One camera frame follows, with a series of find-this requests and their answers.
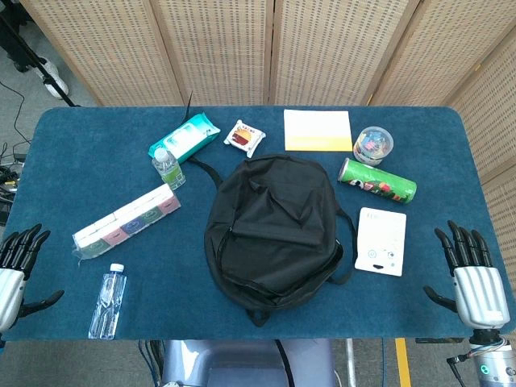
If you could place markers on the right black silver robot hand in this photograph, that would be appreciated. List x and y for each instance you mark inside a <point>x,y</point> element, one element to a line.
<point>479,290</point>

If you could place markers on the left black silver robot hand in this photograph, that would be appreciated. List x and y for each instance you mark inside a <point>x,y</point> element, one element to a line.
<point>12,278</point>

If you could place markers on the black fabric backpack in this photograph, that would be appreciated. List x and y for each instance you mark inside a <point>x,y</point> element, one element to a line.
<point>274,225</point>

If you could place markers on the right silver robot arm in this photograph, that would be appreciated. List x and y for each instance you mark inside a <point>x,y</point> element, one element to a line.
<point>489,363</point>

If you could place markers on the clear water bottle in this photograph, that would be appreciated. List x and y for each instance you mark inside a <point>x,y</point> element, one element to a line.
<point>106,302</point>

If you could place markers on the white printed card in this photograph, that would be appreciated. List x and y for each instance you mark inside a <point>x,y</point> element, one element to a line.
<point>381,242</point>

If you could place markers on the blue table cloth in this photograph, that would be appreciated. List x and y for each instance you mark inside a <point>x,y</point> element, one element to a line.
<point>80,161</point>

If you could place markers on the green Pringles can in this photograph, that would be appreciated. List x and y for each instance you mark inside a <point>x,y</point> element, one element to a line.
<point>379,183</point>

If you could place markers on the metal table leg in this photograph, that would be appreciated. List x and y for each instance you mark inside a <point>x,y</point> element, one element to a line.
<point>351,363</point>

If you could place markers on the white cup container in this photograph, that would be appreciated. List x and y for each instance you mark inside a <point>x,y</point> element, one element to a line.
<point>373,145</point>

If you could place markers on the small green-label drink bottle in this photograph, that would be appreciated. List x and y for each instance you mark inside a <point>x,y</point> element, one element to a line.
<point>169,169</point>

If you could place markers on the white shoe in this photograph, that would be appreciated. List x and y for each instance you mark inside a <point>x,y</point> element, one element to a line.
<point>56,82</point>

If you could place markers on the teal wet wipes pack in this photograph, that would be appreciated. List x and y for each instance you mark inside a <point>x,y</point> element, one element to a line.
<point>185,137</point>

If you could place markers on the white yellow paper pad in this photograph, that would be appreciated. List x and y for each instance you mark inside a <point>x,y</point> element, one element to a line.
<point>318,129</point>

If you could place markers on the black equipment stand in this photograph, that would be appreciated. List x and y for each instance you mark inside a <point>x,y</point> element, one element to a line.
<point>12,40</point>

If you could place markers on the lilac robot torso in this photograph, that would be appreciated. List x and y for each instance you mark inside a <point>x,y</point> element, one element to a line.
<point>242,363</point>

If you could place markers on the rattan folding screen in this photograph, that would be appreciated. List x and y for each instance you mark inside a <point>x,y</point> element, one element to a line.
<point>121,48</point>

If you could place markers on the white snack packet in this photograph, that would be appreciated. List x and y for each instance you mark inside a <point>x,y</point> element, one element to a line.
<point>244,137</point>

